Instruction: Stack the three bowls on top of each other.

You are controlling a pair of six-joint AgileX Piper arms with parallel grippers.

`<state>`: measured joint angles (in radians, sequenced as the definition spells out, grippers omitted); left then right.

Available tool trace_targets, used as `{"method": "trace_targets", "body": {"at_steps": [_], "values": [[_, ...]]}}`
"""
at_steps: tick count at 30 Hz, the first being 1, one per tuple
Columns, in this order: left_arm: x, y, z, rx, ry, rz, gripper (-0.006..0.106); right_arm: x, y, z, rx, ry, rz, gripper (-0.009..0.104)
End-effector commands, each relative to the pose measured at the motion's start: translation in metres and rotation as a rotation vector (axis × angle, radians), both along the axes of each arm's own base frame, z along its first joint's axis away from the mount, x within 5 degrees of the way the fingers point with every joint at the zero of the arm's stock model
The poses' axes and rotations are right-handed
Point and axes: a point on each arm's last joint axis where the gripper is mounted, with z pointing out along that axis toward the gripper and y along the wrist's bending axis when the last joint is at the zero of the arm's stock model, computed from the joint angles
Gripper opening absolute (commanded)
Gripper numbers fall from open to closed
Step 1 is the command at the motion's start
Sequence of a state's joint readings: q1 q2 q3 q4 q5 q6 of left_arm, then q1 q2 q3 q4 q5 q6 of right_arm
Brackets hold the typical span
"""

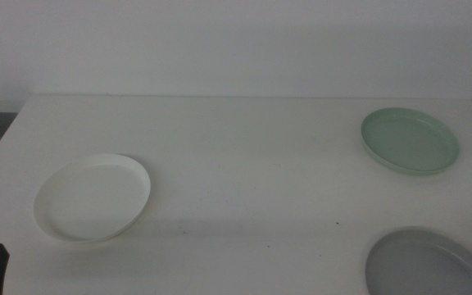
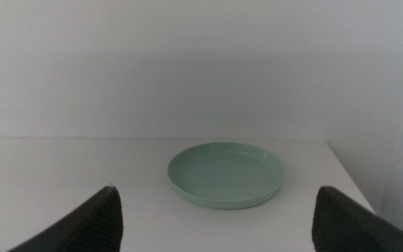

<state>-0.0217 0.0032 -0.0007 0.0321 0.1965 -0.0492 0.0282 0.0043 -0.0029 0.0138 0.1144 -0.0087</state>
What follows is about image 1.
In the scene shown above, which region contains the white shallow bowl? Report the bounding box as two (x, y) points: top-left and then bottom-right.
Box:
(33, 153), (152, 243)

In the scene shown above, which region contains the grey shallow bowl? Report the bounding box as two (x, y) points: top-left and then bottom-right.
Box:
(365, 226), (472, 295)

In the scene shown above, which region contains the pale green shallow bowl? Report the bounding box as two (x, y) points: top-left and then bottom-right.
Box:
(361, 107), (461, 176)

